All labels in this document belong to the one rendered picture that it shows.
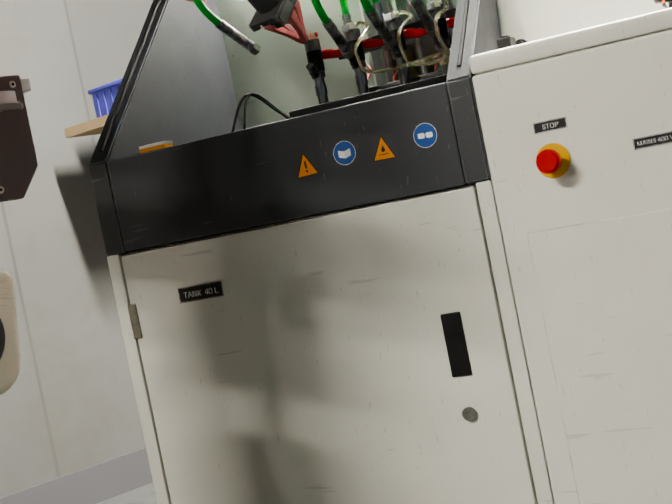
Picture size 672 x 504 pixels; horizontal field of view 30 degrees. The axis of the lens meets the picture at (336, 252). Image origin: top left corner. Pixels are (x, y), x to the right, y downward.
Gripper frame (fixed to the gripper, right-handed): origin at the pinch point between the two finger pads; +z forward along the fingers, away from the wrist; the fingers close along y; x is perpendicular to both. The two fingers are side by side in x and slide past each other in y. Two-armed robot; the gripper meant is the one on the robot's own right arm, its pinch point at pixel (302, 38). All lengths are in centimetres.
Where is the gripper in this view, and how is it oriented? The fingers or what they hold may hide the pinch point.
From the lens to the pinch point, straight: 226.1
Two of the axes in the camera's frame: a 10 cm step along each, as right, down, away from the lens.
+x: -7.6, 1.7, 6.3
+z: 5.8, 6.1, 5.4
